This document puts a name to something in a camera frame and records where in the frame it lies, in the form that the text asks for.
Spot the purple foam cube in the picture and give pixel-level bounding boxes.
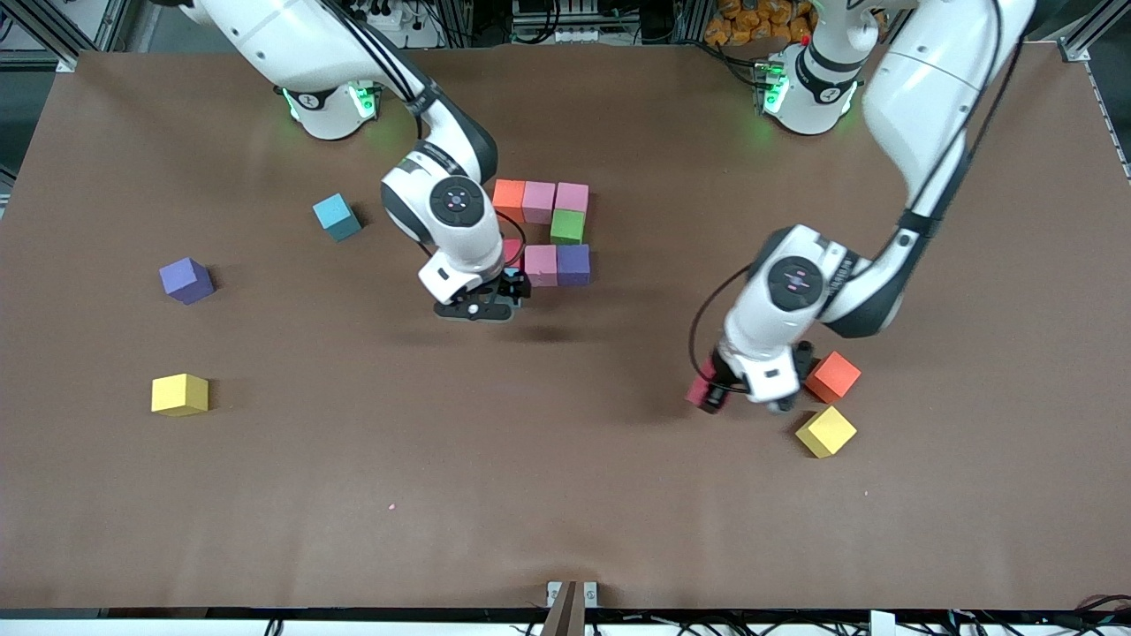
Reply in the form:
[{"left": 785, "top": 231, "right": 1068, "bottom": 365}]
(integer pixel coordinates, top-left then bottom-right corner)
[
  {"left": 158, "top": 257, "right": 216, "bottom": 306},
  {"left": 557, "top": 245, "right": 591, "bottom": 288}
]

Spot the orange foam cube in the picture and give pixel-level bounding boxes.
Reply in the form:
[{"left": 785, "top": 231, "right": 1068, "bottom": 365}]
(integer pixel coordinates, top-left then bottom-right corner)
[
  {"left": 806, "top": 351, "right": 862, "bottom": 404},
  {"left": 492, "top": 179, "right": 528, "bottom": 223}
]

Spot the yellow foam cube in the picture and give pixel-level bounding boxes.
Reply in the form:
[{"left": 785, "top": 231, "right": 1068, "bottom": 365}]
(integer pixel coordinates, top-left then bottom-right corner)
[
  {"left": 794, "top": 405, "right": 858, "bottom": 458},
  {"left": 150, "top": 373, "right": 210, "bottom": 417}
]

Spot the brown table cover sheet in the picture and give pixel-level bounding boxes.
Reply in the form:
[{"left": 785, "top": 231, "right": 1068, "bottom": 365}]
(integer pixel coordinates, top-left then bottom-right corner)
[{"left": 0, "top": 44, "right": 1131, "bottom": 612}]

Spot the grey electronics rack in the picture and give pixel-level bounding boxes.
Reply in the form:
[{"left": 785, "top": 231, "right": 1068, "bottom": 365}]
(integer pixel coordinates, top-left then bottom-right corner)
[{"left": 511, "top": 0, "right": 612, "bottom": 45}]

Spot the white power strip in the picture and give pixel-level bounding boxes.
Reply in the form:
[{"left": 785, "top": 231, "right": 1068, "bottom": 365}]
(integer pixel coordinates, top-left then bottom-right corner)
[{"left": 367, "top": 0, "right": 443, "bottom": 49}]

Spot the bag of orange items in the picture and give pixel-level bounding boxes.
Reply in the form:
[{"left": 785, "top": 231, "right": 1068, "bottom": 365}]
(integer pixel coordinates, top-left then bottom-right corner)
[{"left": 704, "top": 0, "right": 818, "bottom": 47}]

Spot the metal bracket with wooden strip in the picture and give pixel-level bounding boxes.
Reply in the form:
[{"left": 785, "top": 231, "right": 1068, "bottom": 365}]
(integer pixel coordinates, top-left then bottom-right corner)
[{"left": 546, "top": 580, "right": 599, "bottom": 636}]

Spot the aluminium frame post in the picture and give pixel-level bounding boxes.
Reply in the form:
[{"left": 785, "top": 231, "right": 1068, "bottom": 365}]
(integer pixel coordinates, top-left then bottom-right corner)
[
  {"left": 1056, "top": 0, "right": 1131, "bottom": 63},
  {"left": 0, "top": 0, "right": 133, "bottom": 72}
]

